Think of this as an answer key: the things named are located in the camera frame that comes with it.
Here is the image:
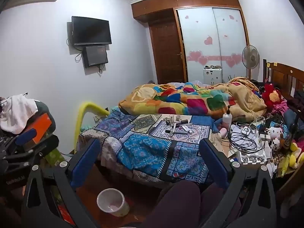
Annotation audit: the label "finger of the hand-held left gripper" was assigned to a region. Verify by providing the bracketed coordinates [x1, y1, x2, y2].
[14, 128, 38, 148]
[3, 134, 60, 170]

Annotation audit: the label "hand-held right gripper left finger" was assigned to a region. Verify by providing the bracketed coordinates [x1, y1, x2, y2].
[21, 138, 101, 228]

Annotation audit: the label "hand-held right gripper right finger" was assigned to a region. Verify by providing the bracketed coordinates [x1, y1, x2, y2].
[199, 138, 277, 228]

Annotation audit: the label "white plastic bucket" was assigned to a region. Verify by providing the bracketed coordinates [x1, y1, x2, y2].
[97, 188, 130, 217]

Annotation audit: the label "green patterned bag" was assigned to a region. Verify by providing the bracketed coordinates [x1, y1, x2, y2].
[45, 147, 64, 169]

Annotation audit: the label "orange box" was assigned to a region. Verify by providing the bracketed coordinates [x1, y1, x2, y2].
[22, 113, 53, 144]

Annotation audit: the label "white cloth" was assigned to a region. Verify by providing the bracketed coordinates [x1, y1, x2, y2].
[0, 94, 38, 135]

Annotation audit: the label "dark grey cushion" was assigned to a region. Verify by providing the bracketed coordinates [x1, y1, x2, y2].
[33, 100, 56, 129]

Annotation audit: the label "white plastic tray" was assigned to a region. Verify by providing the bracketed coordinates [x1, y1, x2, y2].
[239, 151, 268, 164]

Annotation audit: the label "white pump bottle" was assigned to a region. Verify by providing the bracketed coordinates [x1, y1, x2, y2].
[222, 105, 233, 133]

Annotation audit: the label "yellow foam tube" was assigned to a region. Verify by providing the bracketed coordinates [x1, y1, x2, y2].
[74, 102, 110, 152]

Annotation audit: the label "person's leg in dark pants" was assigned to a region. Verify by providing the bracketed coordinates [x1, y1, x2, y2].
[140, 180, 240, 228]

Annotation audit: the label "blue patchwork bedspread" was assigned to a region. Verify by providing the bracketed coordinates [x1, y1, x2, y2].
[78, 110, 221, 183]

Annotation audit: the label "colourful patch fleece blanket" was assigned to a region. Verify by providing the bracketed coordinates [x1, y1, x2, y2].
[118, 77, 268, 121]

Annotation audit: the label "white cat plush toy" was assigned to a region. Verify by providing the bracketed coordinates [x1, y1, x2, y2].
[266, 126, 284, 140]

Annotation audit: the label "yellow plush toy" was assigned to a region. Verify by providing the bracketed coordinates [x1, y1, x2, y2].
[280, 142, 304, 176]

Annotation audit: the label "small white cabinet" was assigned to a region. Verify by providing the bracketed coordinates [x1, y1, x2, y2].
[203, 65, 223, 85]

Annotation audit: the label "pink plush cloth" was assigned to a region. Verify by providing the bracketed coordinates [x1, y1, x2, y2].
[273, 100, 289, 114]

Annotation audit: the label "red plush toy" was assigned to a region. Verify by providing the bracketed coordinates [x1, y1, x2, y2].
[261, 83, 283, 108]

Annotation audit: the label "brown wooden headboard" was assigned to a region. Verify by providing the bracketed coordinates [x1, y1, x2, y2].
[262, 59, 304, 105]

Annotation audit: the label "standing fan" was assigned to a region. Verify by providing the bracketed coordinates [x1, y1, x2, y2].
[241, 45, 260, 80]

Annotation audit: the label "brown wooden door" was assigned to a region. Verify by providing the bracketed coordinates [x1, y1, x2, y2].
[149, 20, 187, 85]

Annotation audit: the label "frosted sliding door pink hearts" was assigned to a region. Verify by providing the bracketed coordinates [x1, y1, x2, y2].
[177, 8, 224, 82]
[212, 8, 249, 79]

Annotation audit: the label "brown wooden wardrobe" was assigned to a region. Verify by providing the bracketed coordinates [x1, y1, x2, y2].
[131, 0, 250, 83]

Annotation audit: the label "tangle of black cables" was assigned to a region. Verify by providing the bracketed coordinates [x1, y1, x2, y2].
[229, 116, 266, 155]

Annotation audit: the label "black wall television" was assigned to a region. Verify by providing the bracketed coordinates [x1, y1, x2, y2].
[72, 16, 112, 46]

